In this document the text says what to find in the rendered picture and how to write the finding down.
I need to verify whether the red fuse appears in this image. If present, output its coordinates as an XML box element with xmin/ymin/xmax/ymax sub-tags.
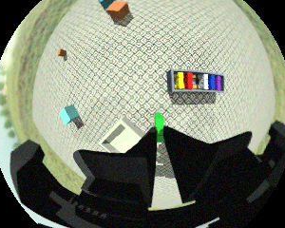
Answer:
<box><xmin>183</xmin><ymin>72</ymin><xmax>193</xmax><ymax>88</ymax></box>

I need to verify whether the white square tray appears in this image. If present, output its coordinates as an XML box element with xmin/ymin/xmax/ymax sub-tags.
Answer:
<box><xmin>100</xmin><ymin>115</ymin><xmax>145</xmax><ymax>153</ymax></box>

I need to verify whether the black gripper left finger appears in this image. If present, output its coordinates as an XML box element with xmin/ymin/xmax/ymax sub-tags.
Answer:
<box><xmin>73</xmin><ymin>126</ymin><xmax>158</xmax><ymax>208</ymax></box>

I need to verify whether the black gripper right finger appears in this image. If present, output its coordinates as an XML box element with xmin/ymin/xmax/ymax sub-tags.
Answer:
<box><xmin>162</xmin><ymin>125</ymin><xmax>253</xmax><ymax>204</ymax></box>

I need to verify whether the teal cube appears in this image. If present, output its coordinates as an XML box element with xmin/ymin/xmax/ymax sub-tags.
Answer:
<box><xmin>98</xmin><ymin>0</ymin><xmax>116</xmax><ymax>9</ymax></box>

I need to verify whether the white fuse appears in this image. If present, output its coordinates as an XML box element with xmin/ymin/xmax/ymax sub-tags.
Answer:
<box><xmin>199</xmin><ymin>73</ymin><xmax>208</xmax><ymax>88</ymax></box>

